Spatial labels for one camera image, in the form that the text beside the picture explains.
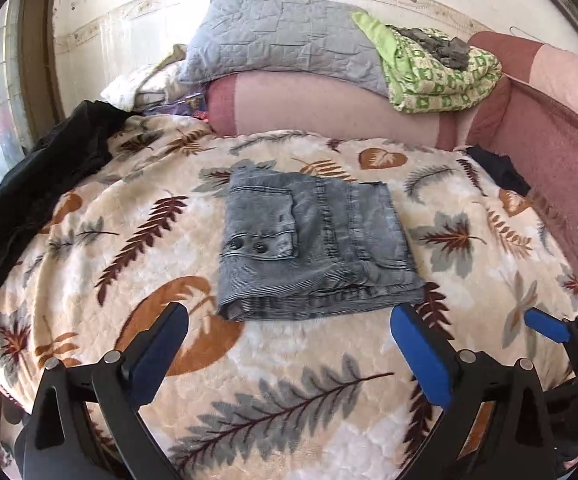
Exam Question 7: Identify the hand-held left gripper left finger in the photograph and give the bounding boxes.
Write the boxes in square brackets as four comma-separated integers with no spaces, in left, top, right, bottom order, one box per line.
[15,301,190,480]

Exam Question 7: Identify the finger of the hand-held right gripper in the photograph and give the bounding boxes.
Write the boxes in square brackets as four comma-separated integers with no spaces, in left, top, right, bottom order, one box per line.
[524,307,578,403]

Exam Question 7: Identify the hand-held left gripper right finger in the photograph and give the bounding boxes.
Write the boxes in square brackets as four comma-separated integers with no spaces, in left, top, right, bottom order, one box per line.
[390,304,570,480]

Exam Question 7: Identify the grey-blue denim pants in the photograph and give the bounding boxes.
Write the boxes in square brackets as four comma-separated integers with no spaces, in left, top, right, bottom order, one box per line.
[216,166,426,322]

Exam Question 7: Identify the cream leaf-print blanket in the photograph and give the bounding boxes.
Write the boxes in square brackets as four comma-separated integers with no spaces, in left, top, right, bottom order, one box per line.
[0,115,578,480]

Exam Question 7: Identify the small black cloth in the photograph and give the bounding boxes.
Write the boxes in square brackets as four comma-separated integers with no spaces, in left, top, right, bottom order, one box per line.
[466,145,532,196]

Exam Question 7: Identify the black jacket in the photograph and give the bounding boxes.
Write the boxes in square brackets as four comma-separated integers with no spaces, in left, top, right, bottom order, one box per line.
[0,100,132,328]

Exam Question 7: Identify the colourful printed packet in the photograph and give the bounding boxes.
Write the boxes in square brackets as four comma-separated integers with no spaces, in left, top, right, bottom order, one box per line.
[144,91,212,121]

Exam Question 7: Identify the green patterned cloth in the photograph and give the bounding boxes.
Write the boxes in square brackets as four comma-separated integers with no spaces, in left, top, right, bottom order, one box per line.
[351,11,504,113]

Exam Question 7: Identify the white pillow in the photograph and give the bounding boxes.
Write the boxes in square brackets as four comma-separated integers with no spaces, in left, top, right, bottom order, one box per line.
[100,44,190,111]

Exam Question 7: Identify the dark grey crumpled cloth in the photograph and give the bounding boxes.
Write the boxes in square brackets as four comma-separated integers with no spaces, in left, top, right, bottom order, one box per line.
[394,26,472,70]

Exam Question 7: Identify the grey quilted pillow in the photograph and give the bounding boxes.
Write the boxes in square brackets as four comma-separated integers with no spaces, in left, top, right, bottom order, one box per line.
[178,0,394,97]

